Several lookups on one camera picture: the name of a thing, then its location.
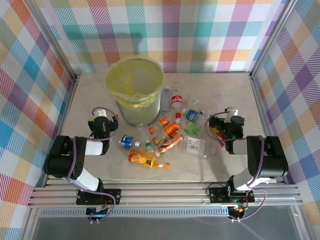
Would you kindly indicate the small clear plastic bottle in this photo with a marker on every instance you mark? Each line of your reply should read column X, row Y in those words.
column 177, row 86
column 203, row 112

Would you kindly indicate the blue label plastic bottle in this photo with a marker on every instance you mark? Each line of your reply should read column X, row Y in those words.
column 127, row 140
column 191, row 114

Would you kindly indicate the clear bottle green label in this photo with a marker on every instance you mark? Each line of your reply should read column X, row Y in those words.
column 193, row 131

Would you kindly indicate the clear bottle green print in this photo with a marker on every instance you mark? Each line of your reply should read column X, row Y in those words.
column 193, row 100

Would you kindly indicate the clear plastic packet white label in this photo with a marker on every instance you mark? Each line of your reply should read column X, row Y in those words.
column 196, row 145

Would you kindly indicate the red bottle cap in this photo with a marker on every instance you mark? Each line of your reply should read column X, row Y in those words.
column 178, row 115

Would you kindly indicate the small clear bottle green cap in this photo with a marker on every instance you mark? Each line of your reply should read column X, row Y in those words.
column 150, row 147

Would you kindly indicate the red label plastic bottle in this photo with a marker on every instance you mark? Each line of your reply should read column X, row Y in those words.
column 177, row 100

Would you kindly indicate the orange soda bottle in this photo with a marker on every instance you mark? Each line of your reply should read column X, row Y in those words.
column 172, row 128

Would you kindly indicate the orange juice bottle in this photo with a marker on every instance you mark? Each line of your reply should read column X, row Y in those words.
column 142, row 158

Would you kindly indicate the clear bottle yellow cap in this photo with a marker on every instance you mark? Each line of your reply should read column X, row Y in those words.
column 156, row 141

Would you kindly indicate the copper coloured plastic bottle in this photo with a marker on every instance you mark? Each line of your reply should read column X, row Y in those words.
column 172, row 142

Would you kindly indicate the tall clear bottle blue cap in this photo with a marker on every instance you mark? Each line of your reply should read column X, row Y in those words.
column 166, row 100

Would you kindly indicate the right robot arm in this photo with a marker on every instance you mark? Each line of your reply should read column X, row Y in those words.
column 272, row 160

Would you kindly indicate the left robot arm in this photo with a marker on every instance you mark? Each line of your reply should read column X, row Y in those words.
column 62, row 160

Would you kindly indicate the clear plastic bin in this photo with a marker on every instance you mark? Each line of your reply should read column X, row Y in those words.
column 140, row 115

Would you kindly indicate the yellow bin liner bag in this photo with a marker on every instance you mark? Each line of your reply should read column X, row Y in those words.
column 112, row 85

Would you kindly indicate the black controller board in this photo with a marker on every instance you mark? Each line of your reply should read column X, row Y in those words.
column 237, row 211
column 100, row 213

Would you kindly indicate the plaid fabric panel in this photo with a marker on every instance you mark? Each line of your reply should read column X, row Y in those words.
column 200, row 37
column 20, row 75
column 300, row 75

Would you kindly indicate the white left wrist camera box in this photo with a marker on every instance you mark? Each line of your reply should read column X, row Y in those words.
column 102, row 113

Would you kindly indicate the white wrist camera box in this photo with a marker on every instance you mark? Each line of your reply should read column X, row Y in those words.
column 231, row 110
column 102, row 113

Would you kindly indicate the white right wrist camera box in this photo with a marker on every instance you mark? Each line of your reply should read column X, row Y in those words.
column 231, row 110

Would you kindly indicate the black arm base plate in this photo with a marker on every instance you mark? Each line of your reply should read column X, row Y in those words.
column 113, row 196
column 217, row 196

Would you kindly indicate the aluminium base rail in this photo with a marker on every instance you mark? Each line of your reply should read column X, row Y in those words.
column 162, row 195

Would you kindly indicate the aluminium frame post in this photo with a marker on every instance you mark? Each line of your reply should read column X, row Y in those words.
column 48, row 25
column 279, row 25

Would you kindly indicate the aluminium frame bar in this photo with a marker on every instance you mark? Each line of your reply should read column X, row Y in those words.
column 301, row 225
column 28, row 225

